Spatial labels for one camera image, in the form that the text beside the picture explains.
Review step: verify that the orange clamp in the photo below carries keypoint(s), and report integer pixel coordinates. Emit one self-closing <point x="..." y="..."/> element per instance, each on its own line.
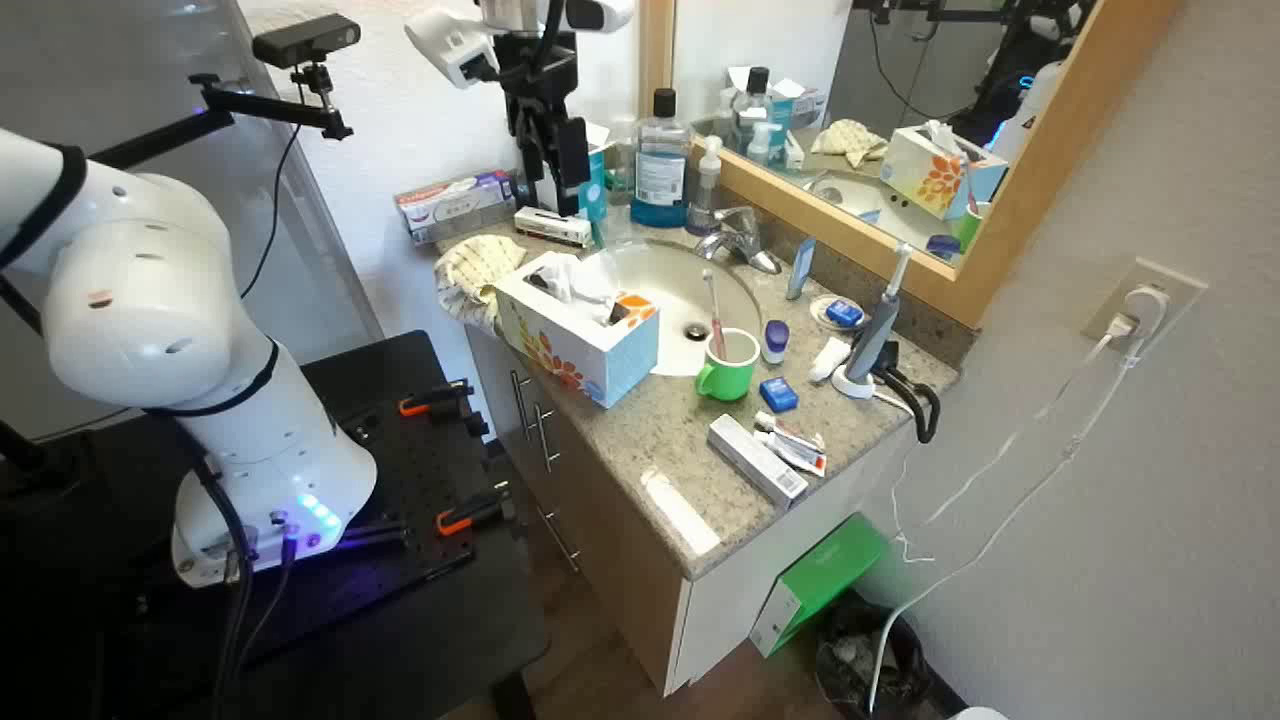
<point x="428" y="403"/>
<point x="465" y="516"/>

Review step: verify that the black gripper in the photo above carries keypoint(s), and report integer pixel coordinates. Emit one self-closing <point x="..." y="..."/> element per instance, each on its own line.
<point x="536" y="82"/>

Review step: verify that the blue floss container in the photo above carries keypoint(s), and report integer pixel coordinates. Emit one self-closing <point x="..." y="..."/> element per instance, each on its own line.
<point x="846" y="315"/>
<point x="776" y="394"/>

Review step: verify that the black trash can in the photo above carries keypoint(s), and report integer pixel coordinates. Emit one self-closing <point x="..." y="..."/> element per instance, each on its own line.
<point x="867" y="663"/>

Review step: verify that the toothpaste tube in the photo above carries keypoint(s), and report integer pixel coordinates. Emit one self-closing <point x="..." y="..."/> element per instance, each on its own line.
<point x="798" y="444"/>

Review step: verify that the white flat bar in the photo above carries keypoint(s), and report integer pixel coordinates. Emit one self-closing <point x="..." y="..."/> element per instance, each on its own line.
<point x="681" y="514"/>

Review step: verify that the electric toothbrush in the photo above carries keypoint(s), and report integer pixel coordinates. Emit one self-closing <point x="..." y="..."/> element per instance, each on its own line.
<point x="874" y="334"/>

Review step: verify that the white cloth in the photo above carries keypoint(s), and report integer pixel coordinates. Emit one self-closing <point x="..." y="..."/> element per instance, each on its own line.
<point x="572" y="279"/>

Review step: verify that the white sink basin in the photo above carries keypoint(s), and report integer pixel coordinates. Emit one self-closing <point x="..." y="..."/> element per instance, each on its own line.
<point x="666" y="285"/>

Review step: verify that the small white tube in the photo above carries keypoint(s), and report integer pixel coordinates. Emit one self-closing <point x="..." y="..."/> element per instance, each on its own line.
<point x="828" y="358"/>

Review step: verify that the toothbrush in mug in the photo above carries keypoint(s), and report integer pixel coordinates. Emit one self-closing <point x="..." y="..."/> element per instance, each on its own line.
<point x="715" y="315"/>

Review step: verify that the white toothpaste box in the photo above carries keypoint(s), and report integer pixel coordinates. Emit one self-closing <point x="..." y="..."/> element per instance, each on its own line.
<point x="752" y="462"/>

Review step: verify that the black robot table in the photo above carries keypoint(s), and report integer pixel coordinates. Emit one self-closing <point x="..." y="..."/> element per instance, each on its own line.
<point x="401" y="613"/>

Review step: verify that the wooden vanity cabinet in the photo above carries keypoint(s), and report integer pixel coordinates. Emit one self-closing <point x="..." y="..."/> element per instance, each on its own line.
<point x="626" y="561"/>

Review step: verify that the small white soap bottle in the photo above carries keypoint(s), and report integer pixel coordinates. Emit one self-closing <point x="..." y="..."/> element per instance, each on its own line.
<point x="706" y="193"/>

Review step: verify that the blue mouthwash bottle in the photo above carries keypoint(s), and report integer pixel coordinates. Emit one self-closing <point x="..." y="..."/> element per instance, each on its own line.
<point x="660" y="165"/>

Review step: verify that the wood framed mirror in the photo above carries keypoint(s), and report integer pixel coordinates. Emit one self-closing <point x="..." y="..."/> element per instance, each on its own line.
<point x="1020" y="187"/>

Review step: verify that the black camera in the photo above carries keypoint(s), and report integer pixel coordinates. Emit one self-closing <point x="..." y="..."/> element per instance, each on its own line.
<point x="306" y="36"/>

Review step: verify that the white wall outlet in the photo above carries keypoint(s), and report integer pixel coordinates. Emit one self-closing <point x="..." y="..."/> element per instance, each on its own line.
<point x="1173" y="285"/>

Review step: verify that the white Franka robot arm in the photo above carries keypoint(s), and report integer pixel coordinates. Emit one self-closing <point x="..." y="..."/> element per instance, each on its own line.
<point x="145" y="294"/>

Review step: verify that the blue razor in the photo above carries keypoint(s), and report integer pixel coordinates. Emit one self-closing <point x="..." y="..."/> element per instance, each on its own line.
<point x="801" y="266"/>

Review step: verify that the green cardboard box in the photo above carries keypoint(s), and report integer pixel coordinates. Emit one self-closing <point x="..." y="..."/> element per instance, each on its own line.
<point x="826" y="573"/>

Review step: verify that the patterned tissue box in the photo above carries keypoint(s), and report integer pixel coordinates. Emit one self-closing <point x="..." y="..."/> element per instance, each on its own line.
<point x="587" y="361"/>

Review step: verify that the flat white box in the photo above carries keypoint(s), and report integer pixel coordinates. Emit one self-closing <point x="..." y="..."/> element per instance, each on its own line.
<point x="551" y="226"/>

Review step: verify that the blue white round case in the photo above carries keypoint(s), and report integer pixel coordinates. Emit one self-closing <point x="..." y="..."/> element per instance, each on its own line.
<point x="773" y="341"/>

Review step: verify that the teal bottle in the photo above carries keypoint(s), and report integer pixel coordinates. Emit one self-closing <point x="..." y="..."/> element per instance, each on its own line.
<point x="596" y="203"/>

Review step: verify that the green mug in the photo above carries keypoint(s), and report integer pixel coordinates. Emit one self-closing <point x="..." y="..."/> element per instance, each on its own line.
<point x="730" y="372"/>

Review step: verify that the white plug adapter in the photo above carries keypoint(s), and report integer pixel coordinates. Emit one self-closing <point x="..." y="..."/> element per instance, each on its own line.
<point x="1134" y="316"/>

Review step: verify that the pale rubber glove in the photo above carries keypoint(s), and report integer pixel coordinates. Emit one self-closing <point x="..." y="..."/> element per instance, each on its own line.
<point x="474" y="275"/>

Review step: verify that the chrome faucet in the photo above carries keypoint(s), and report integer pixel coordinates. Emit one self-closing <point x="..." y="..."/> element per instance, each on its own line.
<point x="732" y="242"/>

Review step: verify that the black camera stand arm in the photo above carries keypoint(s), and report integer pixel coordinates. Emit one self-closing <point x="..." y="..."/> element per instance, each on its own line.
<point x="252" y="104"/>

